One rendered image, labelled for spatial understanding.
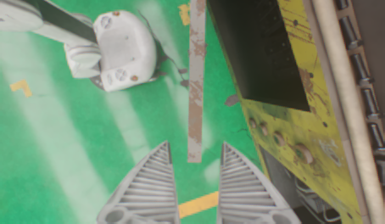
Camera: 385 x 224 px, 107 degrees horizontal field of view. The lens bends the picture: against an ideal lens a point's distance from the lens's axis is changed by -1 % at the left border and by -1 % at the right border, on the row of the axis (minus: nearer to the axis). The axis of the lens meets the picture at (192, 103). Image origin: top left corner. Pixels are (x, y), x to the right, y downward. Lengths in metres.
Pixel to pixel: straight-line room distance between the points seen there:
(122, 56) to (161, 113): 0.63
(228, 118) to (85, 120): 1.48
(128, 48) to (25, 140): 1.59
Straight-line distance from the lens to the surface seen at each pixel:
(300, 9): 0.34
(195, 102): 0.26
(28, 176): 2.55
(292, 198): 1.07
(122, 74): 1.24
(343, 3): 0.36
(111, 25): 1.35
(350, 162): 0.40
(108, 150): 1.85
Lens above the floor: 1.48
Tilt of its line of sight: 84 degrees down
